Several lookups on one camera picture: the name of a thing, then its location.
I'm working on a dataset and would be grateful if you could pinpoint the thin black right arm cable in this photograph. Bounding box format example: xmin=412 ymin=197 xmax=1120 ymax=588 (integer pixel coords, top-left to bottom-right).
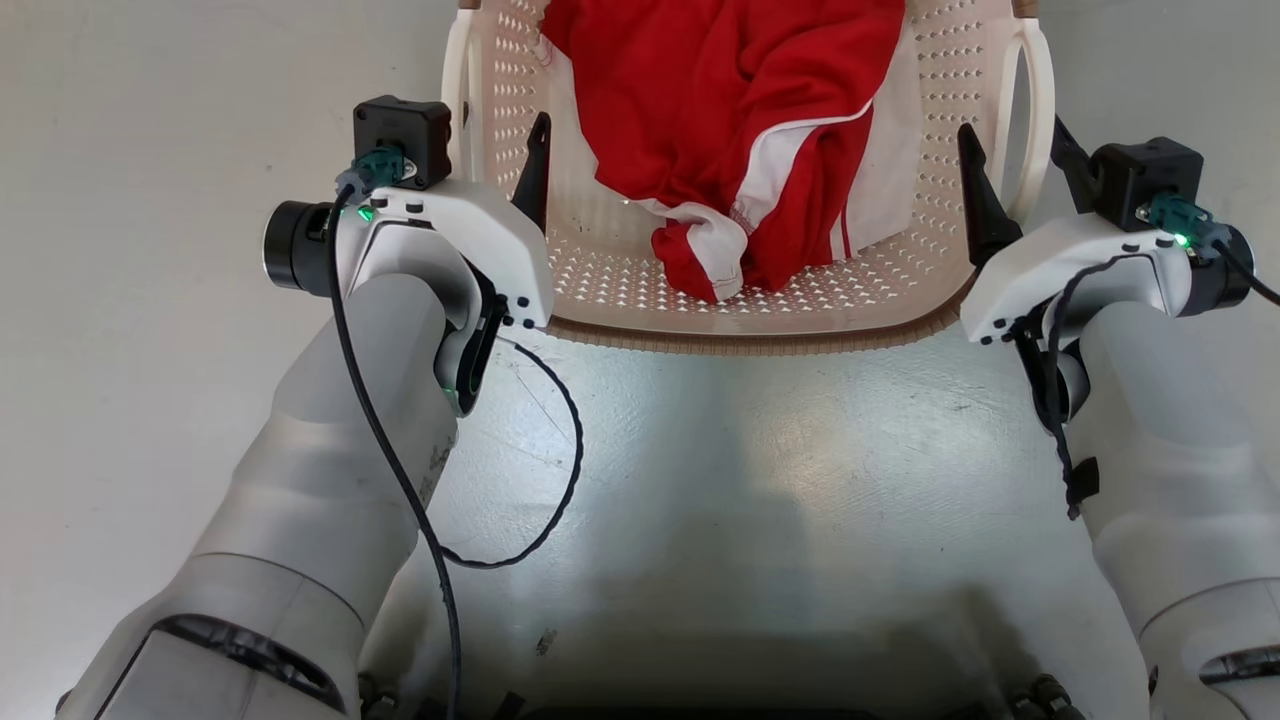
xmin=1040 ymin=252 xmax=1151 ymax=522

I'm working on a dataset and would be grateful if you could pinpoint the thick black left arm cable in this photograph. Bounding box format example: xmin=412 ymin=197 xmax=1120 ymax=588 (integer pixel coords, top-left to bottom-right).
xmin=326 ymin=145 xmax=464 ymax=720

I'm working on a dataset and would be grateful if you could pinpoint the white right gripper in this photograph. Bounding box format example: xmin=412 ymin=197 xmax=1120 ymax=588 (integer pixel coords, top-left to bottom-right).
xmin=957 ymin=114 xmax=1257 ymax=347

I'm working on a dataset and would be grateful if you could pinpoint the white cloth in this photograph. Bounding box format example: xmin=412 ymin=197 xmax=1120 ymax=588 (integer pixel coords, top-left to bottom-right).
xmin=828 ymin=40 xmax=923 ymax=263

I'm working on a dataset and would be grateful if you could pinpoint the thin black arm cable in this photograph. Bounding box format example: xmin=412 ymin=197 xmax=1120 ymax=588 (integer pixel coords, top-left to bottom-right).
xmin=1040 ymin=252 xmax=1151 ymax=522
xmin=438 ymin=335 xmax=586 ymax=571

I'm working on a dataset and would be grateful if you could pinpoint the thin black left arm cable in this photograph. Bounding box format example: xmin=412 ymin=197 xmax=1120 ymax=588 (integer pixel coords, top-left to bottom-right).
xmin=438 ymin=335 xmax=586 ymax=571

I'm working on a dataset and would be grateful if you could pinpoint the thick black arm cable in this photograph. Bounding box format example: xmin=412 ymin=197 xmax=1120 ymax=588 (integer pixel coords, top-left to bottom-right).
xmin=1145 ymin=193 xmax=1280 ymax=307
xmin=326 ymin=145 xmax=464 ymax=720

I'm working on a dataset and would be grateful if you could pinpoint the beige perforated plastic laundry basket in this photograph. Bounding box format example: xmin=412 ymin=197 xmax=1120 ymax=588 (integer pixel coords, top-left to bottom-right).
xmin=440 ymin=0 xmax=1057 ymax=357

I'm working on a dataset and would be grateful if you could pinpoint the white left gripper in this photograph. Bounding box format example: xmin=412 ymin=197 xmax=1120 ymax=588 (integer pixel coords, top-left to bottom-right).
xmin=262 ymin=111 xmax=555 ymax=331

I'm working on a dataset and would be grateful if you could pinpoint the red garment with white stripes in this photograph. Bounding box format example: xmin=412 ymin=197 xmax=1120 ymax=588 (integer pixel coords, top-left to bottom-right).
xmin=540 ymin=0 xmax=907 ymax=304

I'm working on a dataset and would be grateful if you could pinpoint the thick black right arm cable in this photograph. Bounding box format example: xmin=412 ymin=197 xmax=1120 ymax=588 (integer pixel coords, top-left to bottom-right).
xmin=1145 ymin=193 xmax=1280 ymax=307

